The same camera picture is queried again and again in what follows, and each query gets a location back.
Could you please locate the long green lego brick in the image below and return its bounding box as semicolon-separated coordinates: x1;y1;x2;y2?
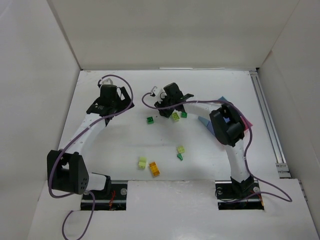
159;112;167;118

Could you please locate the small green lego brick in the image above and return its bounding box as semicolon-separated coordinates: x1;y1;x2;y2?
146;116;154;125

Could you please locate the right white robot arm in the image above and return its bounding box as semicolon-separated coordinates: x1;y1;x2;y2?
151;82;254;198

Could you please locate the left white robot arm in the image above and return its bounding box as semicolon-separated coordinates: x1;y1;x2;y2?
47;84;134;195

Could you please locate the lime lego brick upside down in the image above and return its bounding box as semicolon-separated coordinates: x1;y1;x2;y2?
171;112;180;123

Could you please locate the green lego brick studs up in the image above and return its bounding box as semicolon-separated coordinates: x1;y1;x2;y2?
180;112;188;118

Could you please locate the blue container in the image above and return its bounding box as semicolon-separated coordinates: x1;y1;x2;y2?
216;96;231;104

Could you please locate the lime lego brick centre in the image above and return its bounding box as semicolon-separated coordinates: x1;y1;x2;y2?
176;145;185;154

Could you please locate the small green lego piece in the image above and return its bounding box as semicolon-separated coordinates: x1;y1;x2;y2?
176;153;184;161

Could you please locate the pale yellow lego brick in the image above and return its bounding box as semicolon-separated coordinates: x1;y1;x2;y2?
138;156;147;169

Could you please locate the orange long lego brick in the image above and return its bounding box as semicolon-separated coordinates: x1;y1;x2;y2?
149;162;160;177

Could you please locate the pink container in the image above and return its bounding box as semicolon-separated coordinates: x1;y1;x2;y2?
240;114;253;133

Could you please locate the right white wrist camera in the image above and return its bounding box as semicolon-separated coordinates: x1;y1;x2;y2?
151;86;167;103

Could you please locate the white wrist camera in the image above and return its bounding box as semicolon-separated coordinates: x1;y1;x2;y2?
97;78;113;88
151;86;167;103

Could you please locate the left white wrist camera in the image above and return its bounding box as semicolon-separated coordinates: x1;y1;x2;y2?
97;78;113;88

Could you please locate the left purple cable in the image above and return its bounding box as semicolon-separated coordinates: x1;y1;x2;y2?
47;74;134;240

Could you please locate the purple cable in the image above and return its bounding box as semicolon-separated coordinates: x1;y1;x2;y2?
47;74;134;240
141;91;293;203

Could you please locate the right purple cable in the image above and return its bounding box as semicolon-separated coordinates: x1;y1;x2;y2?
141;91;293;203

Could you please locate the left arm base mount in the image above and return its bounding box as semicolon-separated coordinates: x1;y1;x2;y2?
92;180;128;211

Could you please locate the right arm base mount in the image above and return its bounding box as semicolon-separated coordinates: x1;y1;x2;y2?
214;180;265;211

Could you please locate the aluminium rail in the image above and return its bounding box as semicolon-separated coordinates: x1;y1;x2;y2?
249;70;292;179

